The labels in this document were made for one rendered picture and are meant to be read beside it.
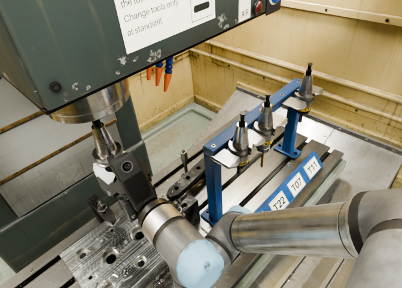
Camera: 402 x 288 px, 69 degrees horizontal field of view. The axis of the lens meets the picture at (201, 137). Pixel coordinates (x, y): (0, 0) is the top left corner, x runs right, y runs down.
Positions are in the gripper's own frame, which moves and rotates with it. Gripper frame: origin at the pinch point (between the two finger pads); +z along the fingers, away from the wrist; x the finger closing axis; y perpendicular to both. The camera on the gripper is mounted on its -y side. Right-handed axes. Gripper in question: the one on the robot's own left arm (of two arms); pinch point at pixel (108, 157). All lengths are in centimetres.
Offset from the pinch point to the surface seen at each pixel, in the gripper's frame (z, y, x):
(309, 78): -10, 1, 62
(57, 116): -4.7, -17.5, -6.8
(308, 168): -17, 35, 62
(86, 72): -22.1, -31.0, -4.3
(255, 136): -12.4, 7.6, 36.5
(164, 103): 89, 57, 66
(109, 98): -9.0, -19.2, 1.5
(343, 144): -13, 47, 96
